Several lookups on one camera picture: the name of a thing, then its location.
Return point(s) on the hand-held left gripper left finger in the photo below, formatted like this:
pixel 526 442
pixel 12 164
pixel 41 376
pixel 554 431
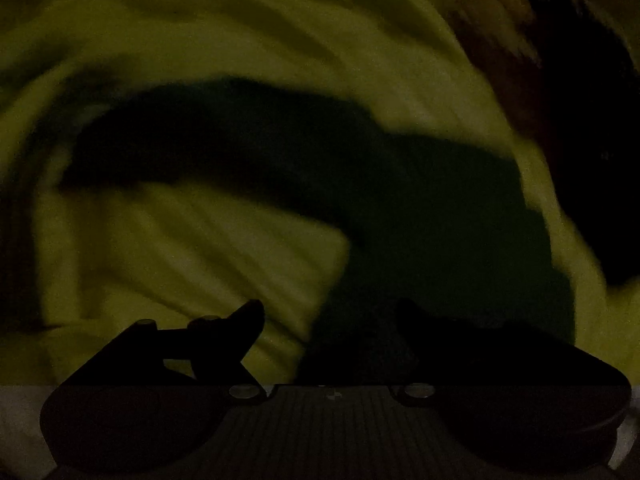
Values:
pixel 246 321

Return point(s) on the cream printed blanket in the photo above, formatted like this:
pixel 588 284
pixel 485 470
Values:
pixel 210 40

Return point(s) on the dark cloth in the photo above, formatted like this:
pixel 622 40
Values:
pixel 590 140

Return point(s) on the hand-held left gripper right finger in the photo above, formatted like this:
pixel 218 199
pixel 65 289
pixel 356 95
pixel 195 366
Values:
pixel 415 325

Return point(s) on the dark green small garment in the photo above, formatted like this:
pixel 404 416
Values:
pixel 400 200

